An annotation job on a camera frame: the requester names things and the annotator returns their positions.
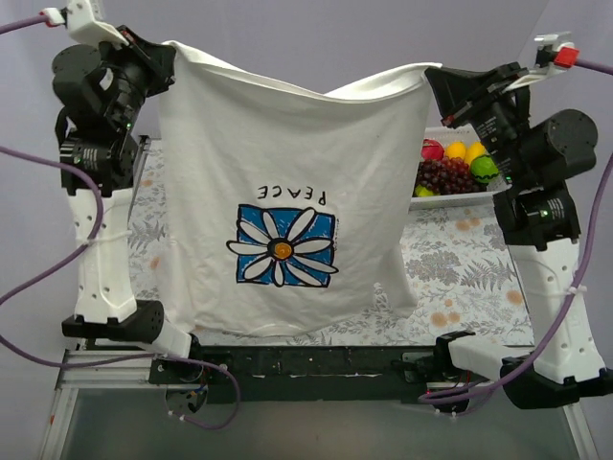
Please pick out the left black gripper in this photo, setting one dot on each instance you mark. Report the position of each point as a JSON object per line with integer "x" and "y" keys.
{"x": 150, "y": 57}

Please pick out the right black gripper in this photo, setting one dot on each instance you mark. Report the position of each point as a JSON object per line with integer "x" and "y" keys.
{"x": 479, "y": 96}

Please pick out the white t-shirt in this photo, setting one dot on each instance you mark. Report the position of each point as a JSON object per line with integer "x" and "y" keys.
{"x": 285, "y": 207}

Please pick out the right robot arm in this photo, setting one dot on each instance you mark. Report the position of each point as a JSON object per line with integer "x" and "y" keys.
{"x": 540, "y": 225}

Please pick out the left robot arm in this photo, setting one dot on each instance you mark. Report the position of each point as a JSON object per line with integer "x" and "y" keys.
{"x": 102, "y": 87}

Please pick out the white plastic basket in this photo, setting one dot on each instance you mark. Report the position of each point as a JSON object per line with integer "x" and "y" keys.
{"x": 446, "y": 136}

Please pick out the yellow toy lemon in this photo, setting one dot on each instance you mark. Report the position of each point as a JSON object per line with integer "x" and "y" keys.
{"x": 455, "y": 150}

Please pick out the yellow toy mango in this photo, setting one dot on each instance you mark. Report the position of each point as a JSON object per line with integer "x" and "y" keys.
{"x": 473, "y": 152}

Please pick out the red dragon fruit toy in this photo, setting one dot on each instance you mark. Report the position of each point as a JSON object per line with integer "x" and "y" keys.
{"x": 432, "y": 150}

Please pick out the green toy watermelon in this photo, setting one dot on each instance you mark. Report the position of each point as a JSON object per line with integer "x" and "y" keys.
{"x": 483, "y": 169}

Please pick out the purple toy grapes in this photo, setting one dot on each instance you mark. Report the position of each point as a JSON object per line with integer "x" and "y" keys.
{"x": 447, "y": 177}

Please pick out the small yellow green toy fruit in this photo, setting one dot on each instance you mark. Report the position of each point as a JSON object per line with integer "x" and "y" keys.
{"x": 421, "y": 191}

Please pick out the floral table mat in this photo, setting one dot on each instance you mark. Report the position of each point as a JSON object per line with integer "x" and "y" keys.
{"x": 460, "y": 269}

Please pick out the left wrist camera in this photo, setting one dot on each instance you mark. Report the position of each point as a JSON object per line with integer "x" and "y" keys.
{"x": 84, "y": 23}

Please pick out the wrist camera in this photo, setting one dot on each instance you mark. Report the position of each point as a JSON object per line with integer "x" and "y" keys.
{"x": 555, "y": 54}
{"x": 84, "y": 23}

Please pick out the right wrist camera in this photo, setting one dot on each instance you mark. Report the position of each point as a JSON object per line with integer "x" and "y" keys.
{"x": 555, "y": 54}

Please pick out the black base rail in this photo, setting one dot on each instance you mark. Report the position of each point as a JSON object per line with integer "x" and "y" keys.
{"x": 311, "y": 373}

